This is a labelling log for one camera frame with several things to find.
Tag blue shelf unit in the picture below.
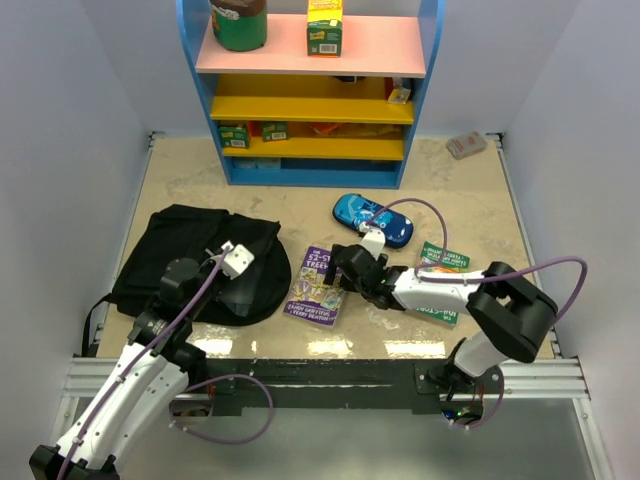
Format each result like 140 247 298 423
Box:
175 1 446 189

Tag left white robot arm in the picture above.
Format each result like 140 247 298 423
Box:
29 250 238 479

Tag blue shark pencil case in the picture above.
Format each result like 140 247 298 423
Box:
332 193 414 249

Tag orange yellow snack packets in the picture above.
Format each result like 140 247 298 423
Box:
306 122 403 138

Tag yellow green carton box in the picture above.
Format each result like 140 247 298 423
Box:
306 0 344 57

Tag right small green box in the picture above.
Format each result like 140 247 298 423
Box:
261 121 290 142

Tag small green box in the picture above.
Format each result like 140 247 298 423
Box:
218 122 250 149
261 121 290 142

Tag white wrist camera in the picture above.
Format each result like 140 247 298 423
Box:
359 223 386 260
219 241 255 280

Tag left small green box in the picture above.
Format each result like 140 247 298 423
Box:
218 122 250 149

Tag purple 52-storey treehouse book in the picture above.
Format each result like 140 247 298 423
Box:
284 246 346 328

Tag green cylindrical canister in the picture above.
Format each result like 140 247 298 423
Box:
209 0 267 52

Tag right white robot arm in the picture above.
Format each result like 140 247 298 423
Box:
325 244 558 393

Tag black backpack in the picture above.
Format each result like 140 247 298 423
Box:
98 204 292 328

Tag green 104-storey treehouse book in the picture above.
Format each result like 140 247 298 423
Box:
416 241 471 328

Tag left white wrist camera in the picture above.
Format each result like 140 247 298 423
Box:
219 241 255 280

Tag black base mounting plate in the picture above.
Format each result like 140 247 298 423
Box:
185 359 504 416

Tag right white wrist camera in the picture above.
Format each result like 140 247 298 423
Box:
359 223 386 260

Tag grey red packet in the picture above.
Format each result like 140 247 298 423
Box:
446 131 488 160

